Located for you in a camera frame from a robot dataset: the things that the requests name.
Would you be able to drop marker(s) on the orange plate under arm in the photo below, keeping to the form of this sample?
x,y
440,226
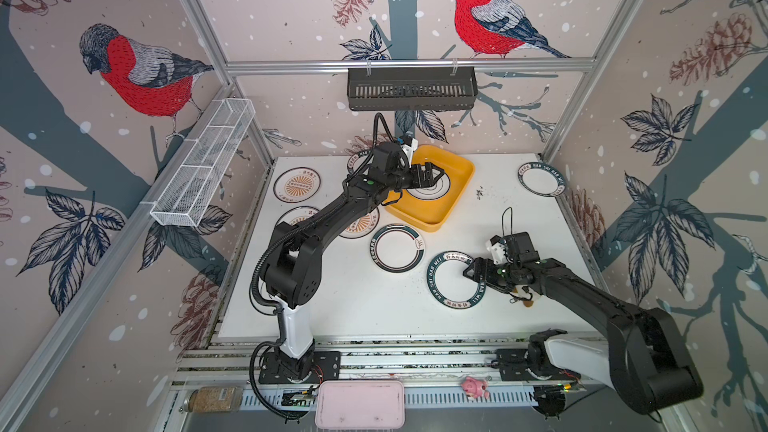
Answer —
x,y
297,215

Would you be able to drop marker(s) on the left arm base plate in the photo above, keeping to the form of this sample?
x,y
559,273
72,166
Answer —
x,y
312,368

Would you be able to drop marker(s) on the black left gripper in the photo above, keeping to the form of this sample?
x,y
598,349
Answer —
x,y
416,173

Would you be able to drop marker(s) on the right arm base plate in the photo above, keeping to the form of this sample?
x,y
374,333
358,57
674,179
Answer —
x,y
522,365

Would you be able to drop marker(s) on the orange sunburst plate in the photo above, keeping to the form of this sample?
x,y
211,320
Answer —
x,y
362,226
297,185

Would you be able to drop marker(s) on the brown white plush toy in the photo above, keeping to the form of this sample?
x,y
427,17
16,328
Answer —
x,y
522,295

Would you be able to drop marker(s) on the pink pig toy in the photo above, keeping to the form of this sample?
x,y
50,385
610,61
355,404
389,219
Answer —
x,y
475,388

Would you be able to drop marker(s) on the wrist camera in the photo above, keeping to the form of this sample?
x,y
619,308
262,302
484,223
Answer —
x,y
408,146
497,247

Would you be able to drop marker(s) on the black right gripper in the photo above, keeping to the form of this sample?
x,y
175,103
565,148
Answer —
x,y
487,275

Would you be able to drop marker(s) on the yellow plastic bin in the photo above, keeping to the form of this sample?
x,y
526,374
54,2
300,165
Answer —
x,y
430,216

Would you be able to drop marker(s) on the green rim plate front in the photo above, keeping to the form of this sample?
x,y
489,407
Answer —
x,y
447,284

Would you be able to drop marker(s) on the white wire mesh shelf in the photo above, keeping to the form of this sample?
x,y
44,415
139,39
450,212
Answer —
x,y
192,187

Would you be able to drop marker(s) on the brown grain bag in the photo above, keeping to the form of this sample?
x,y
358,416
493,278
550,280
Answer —
x,y
213,400

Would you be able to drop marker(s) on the black hanging wire basket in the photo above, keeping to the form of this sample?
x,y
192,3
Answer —
x,y
411,89

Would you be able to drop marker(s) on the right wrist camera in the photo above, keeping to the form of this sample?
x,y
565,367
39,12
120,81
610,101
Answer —
x,y
497,247

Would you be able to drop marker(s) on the pink plastic tray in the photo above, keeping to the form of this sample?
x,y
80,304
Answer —
x,y
347,405

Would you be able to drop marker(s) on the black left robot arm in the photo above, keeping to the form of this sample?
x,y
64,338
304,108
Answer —
x,y
289,272

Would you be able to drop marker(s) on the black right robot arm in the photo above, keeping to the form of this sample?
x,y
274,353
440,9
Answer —
x,y
641,354

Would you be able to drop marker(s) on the green red rim plate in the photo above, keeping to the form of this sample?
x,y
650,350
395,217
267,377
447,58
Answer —
x,y
397,248

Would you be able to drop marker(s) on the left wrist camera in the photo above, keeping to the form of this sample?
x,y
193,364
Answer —
x,y
408,146

